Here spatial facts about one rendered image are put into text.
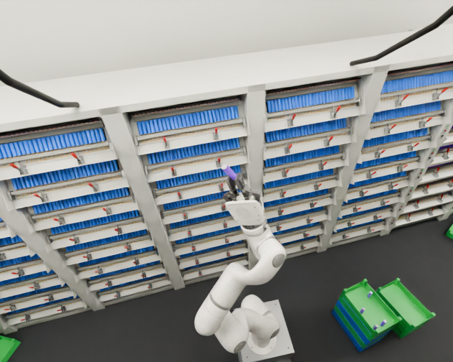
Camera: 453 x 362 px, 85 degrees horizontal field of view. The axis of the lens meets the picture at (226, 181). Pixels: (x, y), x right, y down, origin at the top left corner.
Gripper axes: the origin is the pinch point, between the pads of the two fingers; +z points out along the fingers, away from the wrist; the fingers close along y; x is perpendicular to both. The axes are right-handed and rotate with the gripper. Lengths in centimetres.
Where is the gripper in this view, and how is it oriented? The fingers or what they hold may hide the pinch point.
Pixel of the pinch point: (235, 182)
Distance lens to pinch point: 70.6
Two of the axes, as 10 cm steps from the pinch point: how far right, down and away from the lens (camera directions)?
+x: 3.3, -6.2, 7.2
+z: -3.7, -7.8, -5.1
